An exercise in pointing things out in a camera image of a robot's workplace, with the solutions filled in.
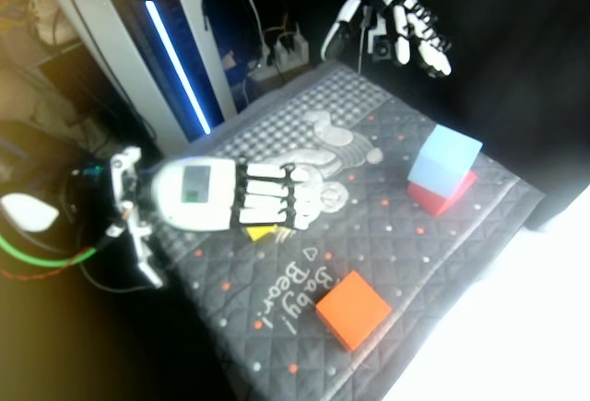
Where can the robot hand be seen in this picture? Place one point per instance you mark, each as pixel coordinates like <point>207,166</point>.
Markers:
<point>405,18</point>
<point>207,193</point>

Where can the yellow foam cube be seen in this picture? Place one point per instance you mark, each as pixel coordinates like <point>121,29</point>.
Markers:
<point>259,232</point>

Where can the blue foam cube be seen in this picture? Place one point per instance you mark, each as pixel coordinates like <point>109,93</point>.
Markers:
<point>442,161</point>

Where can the red foam cube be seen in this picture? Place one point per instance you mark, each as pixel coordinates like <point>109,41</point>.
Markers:
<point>438,200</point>

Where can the orange foam cube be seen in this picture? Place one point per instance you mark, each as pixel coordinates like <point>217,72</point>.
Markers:
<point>352,311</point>

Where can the white power strip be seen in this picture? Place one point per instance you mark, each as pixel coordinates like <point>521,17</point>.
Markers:
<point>288,53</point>

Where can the white column with blue light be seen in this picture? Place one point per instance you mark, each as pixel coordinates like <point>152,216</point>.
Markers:
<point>115,50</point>

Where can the grey bear print quilt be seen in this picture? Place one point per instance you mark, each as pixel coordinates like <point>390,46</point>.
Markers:
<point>369,253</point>

